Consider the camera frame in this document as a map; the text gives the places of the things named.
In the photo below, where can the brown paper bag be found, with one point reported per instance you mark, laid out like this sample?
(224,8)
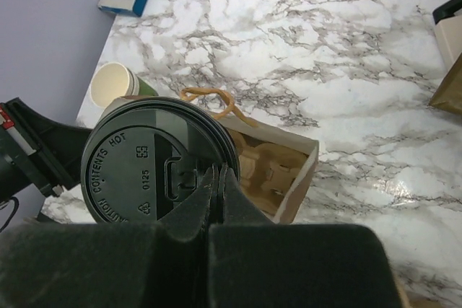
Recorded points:
(162,151)

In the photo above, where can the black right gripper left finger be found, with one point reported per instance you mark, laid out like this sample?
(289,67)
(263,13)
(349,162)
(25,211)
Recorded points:
(190,220)

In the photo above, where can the orange brown snack bag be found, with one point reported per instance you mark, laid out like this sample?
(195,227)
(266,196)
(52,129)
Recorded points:
(448,96)

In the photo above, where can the beige black folding shelf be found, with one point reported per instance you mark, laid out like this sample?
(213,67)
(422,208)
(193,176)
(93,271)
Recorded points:
(447,19)

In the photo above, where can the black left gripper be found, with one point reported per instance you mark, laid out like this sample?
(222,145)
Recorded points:
(36,150)

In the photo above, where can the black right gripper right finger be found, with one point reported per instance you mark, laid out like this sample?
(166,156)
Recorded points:
(229,204)

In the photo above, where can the black plastic cup lid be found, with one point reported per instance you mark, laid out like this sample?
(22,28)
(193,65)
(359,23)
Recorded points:
(147,156)

